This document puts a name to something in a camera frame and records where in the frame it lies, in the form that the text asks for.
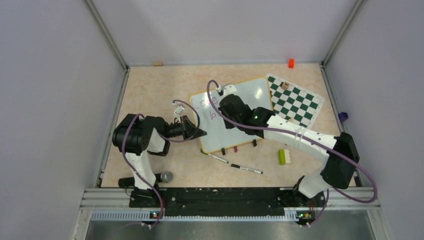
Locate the small wooden block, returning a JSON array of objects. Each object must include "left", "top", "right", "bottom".
[{"left": 152, "top": 61, "right": 163, "bottom": 67}]

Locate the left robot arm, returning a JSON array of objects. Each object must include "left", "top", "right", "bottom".
[{"left": 112, "top": 114, "right": 207, "bottom": 208}]

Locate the purple cable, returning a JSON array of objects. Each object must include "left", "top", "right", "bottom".
[
  {"left": 206, "top": 79, "right": 379, "bottom": 228},
  {"left": 121, "top": 99, "right": 201, "bottom": 229}
]

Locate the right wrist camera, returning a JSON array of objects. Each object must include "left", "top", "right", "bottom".
[{"left": 215, "top": 83, "right": 237, "bottom": 97}]

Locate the yellow framed whiteboard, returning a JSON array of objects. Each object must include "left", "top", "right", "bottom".
[{"left": 189, "top": 76, "right": 273, "bottom": 154}]

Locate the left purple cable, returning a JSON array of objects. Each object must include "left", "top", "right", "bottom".
[{"left": 121, "top": 99, "right": 201, "bottom": 229}]

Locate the green white toy brick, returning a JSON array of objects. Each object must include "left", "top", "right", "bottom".
[{"left": 278, "top": 149, "right": 291, "bottom": 166}]

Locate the black capped marker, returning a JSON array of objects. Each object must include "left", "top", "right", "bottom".
[{"left": 230, "top": 164, "right": 263, "bottom": 175}]

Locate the green white chessboard mat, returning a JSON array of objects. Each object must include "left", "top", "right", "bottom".
[{"left": 266, "top": 73, "right": 325, "bottom": 129}]

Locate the purple toy block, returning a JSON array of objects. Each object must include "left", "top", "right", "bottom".
[{"left": 337, "top": 112, "right": 349, "bottom": 123}]

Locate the orange toy block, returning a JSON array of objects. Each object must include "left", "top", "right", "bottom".
[{"left": 288, "top": 58, "right": 295, "bottom": 69}]

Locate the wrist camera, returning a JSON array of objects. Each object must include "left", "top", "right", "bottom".
[
  {"left": 173, "top": 102, "right": 185, "bottom": 118},
  {"left": 215, "top": 83, "right": 237, "bottom": 97}
]

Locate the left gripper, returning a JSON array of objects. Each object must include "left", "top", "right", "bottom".
[{"left": 163, "top": 115, "right": 207, "bottom": 141}]

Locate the green capped marker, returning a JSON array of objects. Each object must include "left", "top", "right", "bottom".
[{"left": 200, "top": 149, "right": 230, "bottom": 164}]

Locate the black grey microphone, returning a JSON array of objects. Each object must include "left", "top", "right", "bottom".
[{"left": 118, "top": 171, "right": 174, "bottom": 189}]

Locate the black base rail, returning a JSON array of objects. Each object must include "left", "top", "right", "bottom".
[{"left": 129, "top": 187, "right": 325, "bottom": 217}]

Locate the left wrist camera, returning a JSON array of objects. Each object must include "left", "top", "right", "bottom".
[{"left": 173, "top": 102, "right": 185, "bottom": 118}]

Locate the whiteboard wire stand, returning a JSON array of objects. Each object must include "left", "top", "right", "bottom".
[{"left": 220, "top": 139, "right": 258, "bottom": 156}]

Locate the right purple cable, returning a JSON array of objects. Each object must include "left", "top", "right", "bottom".
[{"left": 206, "top": 79, "right": 379, "bottom": 228}]

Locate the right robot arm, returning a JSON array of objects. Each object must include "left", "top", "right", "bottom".
[{"left": 218, "top": 94, "right": 360, "bottom": 206}]

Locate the wooden letter cube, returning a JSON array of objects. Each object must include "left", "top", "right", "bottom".
[{"left": 281, "top": 82, "right": 291, "bottom": 90}]

